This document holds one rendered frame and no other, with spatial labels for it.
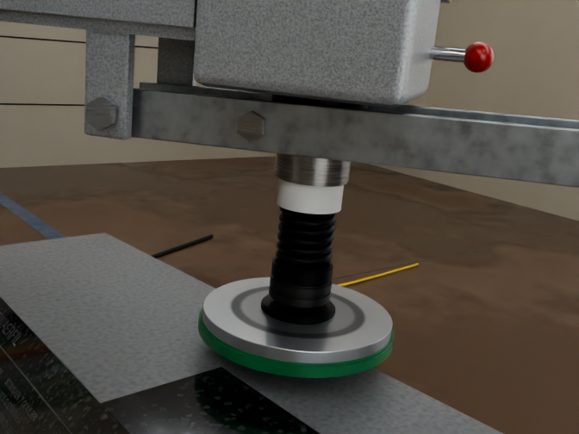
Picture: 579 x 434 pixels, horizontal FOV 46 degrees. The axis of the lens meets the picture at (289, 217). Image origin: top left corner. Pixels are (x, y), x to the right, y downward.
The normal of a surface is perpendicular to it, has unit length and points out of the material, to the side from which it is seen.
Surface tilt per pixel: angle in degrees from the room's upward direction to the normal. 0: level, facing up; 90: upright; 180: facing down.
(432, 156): 90
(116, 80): 90
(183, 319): 0
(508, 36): 90
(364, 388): 0
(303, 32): 90
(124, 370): 0
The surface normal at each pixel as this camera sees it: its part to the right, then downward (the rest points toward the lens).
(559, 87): -0.77, 0.09
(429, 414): 0.09, -0.96
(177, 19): -0.29, 0.21
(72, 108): 0.63, 0.25
